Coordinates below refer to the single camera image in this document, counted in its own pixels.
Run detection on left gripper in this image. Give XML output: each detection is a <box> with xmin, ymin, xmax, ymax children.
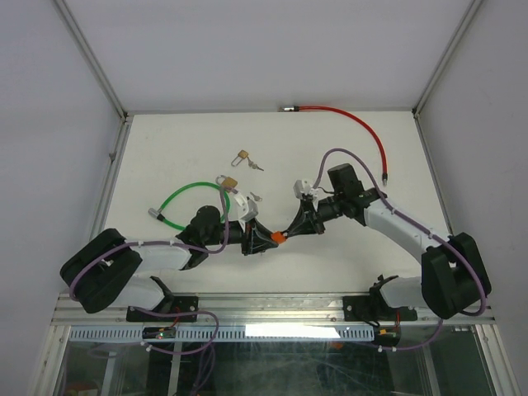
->
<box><xmin>204</xmin><ymin>217</ymin><xmax>278</xmax><ymax>256</ymax></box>

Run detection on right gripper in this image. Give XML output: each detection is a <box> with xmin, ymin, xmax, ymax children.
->
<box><xmin>285</xmin><ymin>193</ymin><xmax>344</xmax><ymax>238</ymax></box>

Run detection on orange black padlock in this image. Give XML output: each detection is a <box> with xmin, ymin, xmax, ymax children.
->
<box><xmin>270</xmin><ymin>231</ymin><xmax>288</xmax><ymax>244</ymax></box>

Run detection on large brass padlock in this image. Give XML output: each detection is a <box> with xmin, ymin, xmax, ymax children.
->
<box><xmin>215</xmin><ymin>175</ymin><xmax>238</xmax><ymax>191</ymax></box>

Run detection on small padlock silver keys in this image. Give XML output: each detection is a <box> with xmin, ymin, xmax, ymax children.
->
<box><xmin>247</xmin><ymin>158</ymin><xmax>263</xmax><ymax>171</ymax></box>

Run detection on small brass padlock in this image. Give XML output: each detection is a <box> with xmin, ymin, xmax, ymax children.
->
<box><xmin>231</xmin><ymin>150</ymin><xmax>249</xmax><ymax>167</ymax></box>

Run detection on green cable lock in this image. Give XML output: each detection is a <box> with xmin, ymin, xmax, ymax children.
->
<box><xmin>148</xmin><ymin>181</ymin><xmax>220</xmax><ymax>231</ymax></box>

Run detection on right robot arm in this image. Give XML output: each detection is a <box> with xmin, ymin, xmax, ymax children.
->
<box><xmin>283</xmin><ymin>163</ymin><xmax>492</xmax><ymax>319</ymax></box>

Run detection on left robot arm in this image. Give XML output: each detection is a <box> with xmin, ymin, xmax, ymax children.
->
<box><xmin>59</xmin><ymin>205</ymin><xmax>285</xmax><ymax>321</ymax></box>

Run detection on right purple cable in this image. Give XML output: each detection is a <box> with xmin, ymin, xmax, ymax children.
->
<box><xmin>315</xmin><ymin>147</ymin><xmax>492</xmax><ymax>351</ymax></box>

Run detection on aluminium mounting rail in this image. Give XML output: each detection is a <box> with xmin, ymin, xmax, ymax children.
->
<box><xmin>53</xmin><ymin>290</ymin><xmax>494</xmax><ymax>327</ymax></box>

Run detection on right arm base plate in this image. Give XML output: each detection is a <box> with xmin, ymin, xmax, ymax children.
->
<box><xmin>342</xmin><ymin>295</ymin><xmax>417</xmax><ymax>323</ymax></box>

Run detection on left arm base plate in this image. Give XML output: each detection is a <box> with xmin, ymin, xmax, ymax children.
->
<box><xmin>125</xmin><ymin>295</ymin><xmax>199</xmax><ymax>323</ymax></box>

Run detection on red cable lock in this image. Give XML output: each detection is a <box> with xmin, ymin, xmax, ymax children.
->
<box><xmin>278</xmin><ymin>106</ymin><xmax>389</xmax><ymax>186</ymax></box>

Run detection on slotted cable duct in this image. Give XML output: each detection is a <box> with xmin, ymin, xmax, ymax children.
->
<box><xmin>69</xmin><ymin>323</ymin><xmax>375</xmax><ymax>343</ymax></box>

